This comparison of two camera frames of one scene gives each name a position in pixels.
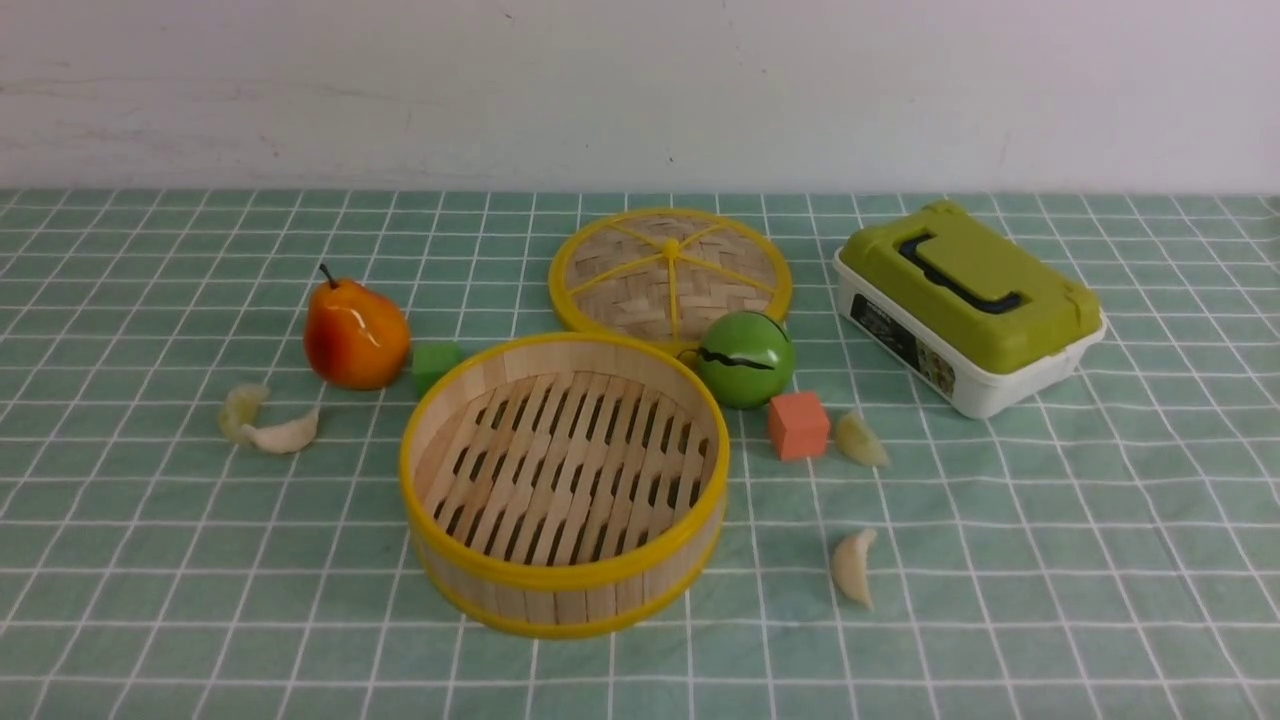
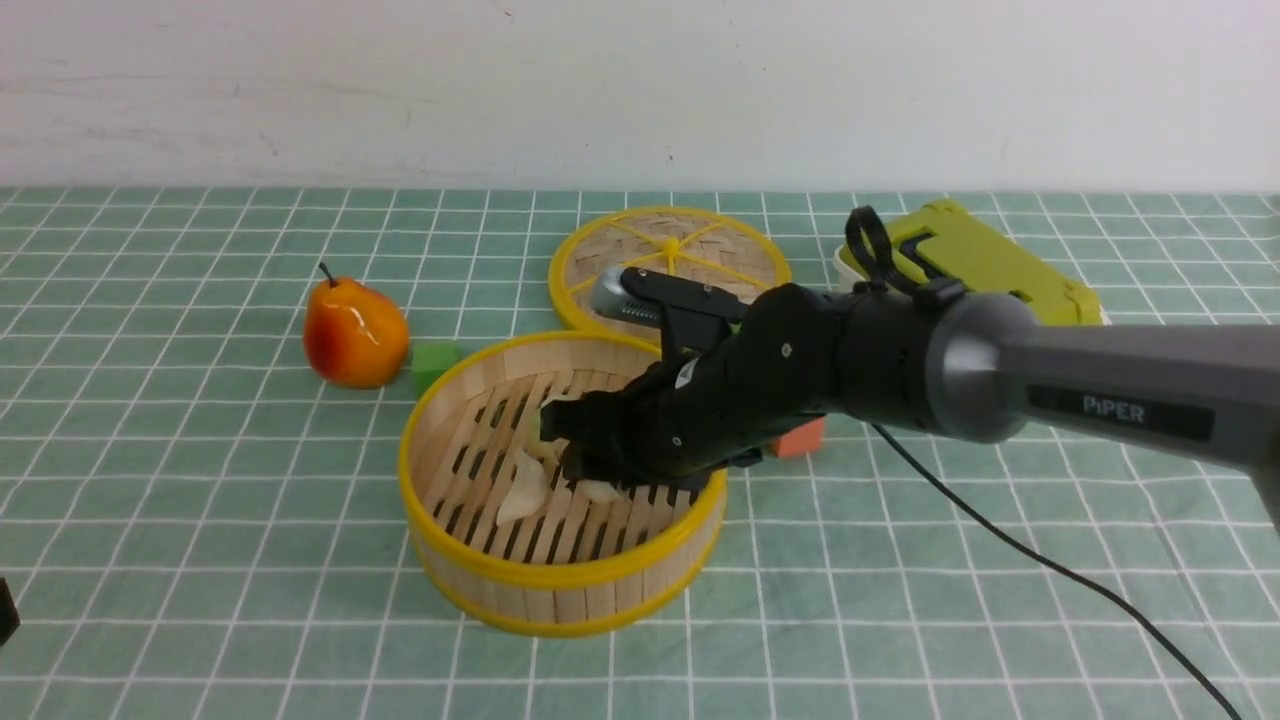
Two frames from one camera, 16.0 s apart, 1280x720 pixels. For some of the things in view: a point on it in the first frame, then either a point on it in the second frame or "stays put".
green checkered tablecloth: [1108, 550] stays put
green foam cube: [431, 361] stays put
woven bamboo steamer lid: [662, 276] stays put
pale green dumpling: [240, 408] → [551, 449]
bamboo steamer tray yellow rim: [565, 485] stays put
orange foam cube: [799, 426] stays put
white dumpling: [286, 438] → [528, 489]
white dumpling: [849, 565] → [602, 490]
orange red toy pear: [353, 337] stays put
